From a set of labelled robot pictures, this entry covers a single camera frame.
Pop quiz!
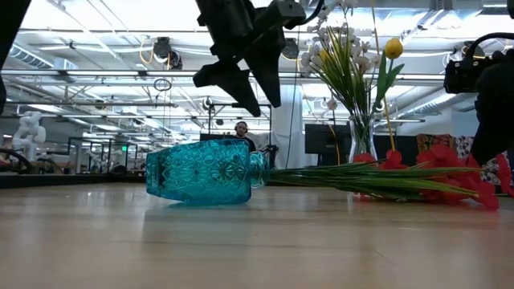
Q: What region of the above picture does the blue cut-glass vase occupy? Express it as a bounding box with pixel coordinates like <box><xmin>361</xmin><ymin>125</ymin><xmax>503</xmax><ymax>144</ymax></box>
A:
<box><xmin>145</xmin><ymin>138</ymin><xmax>271</xmax><ymax>207</ymax></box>

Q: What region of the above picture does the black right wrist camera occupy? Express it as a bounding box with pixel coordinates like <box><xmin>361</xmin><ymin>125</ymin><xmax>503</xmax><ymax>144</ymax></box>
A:
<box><xmin>443</xmin><ymin>55</ymin><xmax>497</xmax><ymax>96</ymax></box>

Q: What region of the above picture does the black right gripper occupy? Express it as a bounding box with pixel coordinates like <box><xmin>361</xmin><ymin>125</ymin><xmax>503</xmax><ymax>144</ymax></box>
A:
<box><xmin>468</xmin><ymin>59</ymin><xmax>514</xmax><ymax>166</ymax></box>

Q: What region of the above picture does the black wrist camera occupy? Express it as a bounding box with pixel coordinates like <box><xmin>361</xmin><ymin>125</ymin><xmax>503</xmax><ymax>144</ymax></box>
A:
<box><xmin>256</xmin><ymin>0</ymin><xmax>307</xmax><ymax>31</ymax></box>
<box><xmin>443</xmin><ymin>55</ymin><xmax>497</xmax><ymax>96</ymax></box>

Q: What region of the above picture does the person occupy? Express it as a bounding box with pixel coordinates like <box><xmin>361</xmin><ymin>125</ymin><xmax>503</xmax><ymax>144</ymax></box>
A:
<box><xmin>233</xmin><ymin>120</ymin><xmax>258</xmax><ymax>153</ymax></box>

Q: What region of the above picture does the black table frame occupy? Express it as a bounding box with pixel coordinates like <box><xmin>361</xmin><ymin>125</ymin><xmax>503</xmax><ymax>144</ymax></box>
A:
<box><xmin>0</xmin><ymin>172</ymin><xmax>149</xmax><ymax>189</ymax></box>

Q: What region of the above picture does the orange mandala tapestry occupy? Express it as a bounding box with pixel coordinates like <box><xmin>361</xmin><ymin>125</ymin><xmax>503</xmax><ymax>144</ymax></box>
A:
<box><xmin>416</xmin><ymin>133</ymin><xmax>455</xmax><ymax>156</ymax></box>

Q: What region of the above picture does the red flower bunch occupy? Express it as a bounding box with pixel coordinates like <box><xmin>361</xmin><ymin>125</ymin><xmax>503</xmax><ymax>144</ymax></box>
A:
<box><xmin>264</xmin><ymin>143</ymin><xmax>514</xmax><ymax>193</ymax></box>
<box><xmin>267</xmin><ymin>172</ymin><xmax>501</xmax><ymax>213</ymax></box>

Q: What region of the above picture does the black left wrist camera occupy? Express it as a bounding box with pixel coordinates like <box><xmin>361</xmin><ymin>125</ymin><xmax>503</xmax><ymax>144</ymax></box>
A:
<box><xmin>256</xmin><ymin>0</ymin><xmax>307</xmax><ymax>31</ymax></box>

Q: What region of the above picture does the white robot figure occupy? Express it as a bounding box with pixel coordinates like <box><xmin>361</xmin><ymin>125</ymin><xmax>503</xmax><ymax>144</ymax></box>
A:
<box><xmin>10</xmin><ymin>110</ymin><xmax>47</xmax><ymax>162</ymax></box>

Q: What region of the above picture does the white purple patterned cloth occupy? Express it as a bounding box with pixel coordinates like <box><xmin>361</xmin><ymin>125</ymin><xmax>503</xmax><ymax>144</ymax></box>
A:
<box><xmin>453</xmin><ymin>135</ymin><xmax>514</xmax><ymax>185</ymax></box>

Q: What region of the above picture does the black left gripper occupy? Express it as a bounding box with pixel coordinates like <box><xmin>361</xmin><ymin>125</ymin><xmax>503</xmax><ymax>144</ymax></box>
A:
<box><xmin>192</xmin><ymin>0</ymin><xmax>287</xmax><ymax>118</ymax></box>

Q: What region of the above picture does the clear glass vase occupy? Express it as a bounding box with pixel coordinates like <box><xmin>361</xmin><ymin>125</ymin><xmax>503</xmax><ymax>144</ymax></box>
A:
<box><xmin>347</xmin><ymin>113</ymin><xmax>381</xmax><ymax>164</ymax></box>

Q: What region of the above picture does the white blossom spray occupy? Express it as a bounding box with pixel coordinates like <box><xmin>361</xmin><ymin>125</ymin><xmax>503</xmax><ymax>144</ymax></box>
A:
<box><xmin>299</xmin><ymin>0</ymin><xmax>386</xmax><ymax>161</ymax></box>

